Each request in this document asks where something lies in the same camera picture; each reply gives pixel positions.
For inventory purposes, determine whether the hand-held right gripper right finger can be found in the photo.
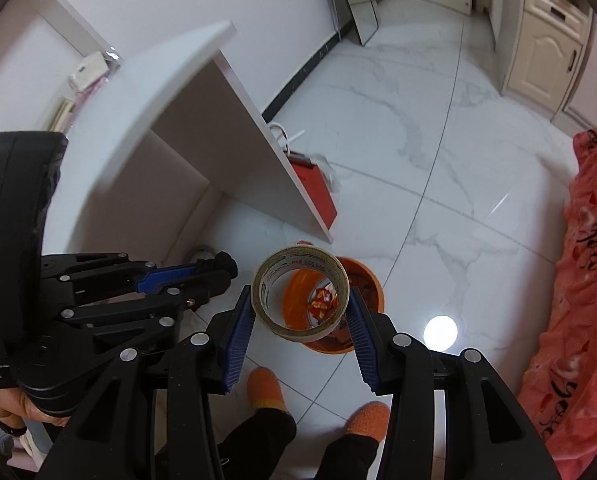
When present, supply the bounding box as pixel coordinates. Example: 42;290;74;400
345;287;561;480

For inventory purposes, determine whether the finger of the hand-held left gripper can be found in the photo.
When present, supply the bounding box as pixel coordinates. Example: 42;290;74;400
41;252;239;307
61;274;232;356

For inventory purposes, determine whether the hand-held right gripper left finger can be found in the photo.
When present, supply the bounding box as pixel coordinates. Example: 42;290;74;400
43;285;255;480

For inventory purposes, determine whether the orange plastic bin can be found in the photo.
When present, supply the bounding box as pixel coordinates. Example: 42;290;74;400
282;255;384;356

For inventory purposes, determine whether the beige tape roll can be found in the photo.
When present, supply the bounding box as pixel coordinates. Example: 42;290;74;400
252;245;350;344

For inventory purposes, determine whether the person's left hand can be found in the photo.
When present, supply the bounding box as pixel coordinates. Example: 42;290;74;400
0;387;74;429

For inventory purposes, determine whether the orange fuzzy slipper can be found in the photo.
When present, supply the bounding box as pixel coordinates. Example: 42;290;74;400
346;400;392;444
247;366;289;414

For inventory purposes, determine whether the person's right leg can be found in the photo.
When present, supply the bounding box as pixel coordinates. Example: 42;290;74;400
317;434;380;480

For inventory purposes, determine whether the red paper bag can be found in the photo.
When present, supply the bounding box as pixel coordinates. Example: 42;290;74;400
287;151;338;229

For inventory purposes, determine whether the pink printed blanket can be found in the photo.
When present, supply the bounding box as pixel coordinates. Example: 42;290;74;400
517;126;597;480

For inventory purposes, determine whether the leaning mirror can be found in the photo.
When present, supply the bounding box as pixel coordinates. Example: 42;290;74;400
329;0;380;45

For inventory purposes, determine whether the cream cabinet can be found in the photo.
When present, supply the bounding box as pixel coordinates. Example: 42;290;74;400
499;0;595;117

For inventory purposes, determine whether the white cable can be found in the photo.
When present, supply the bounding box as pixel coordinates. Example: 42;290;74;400
267;122;307;150

